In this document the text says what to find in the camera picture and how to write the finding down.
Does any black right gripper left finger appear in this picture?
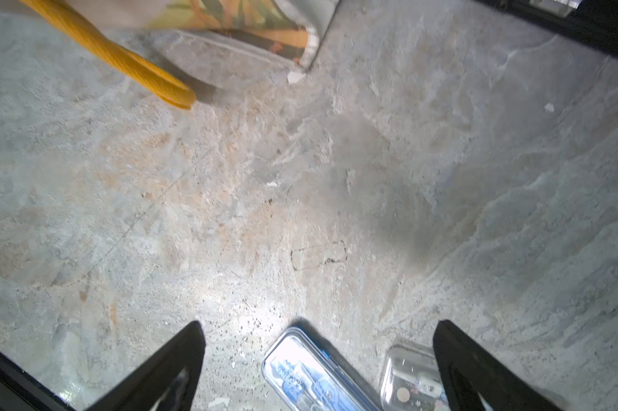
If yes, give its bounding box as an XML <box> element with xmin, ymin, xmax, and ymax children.
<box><xmin>89</xmin><ymin>320</ymin><xmax>206</xmax><ymax>410</ymax></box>

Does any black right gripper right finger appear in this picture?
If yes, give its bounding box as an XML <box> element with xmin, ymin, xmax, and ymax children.
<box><xmin>432</xmin><ymin>320</ymin><xmax>559</xmax><ymax>410</ymax></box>

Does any small clear refill case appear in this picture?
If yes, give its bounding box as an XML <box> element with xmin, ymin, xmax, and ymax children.
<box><xmin>380</xmin><ymin>344</ymin><xmax>449</xmax><ymax>411</ymax></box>

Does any small blue compass case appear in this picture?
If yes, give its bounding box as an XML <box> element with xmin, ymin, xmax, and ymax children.
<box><xmin>262</xmin><ymin>326</ymin><xmax>380</xmax><ymax>411</ymax></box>

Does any white canvas tote bag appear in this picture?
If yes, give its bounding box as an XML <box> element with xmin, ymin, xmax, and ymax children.
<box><xmin>0</xmin><ymin>0</ymin><xmax>341</xmax><ymax>111</ymax></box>

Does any black ribbed hard case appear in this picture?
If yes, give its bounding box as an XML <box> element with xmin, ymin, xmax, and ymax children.
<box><xmin>480</xmin><ymin>0</ymin><xmax>618</xmax><ymax>58</ymax></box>

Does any black aluminium frame rail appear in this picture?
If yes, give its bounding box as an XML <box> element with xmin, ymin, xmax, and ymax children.
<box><xmin>0</xmin><ymin>352</ymin><xmax>74</xmax><ymax>411</ymax></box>

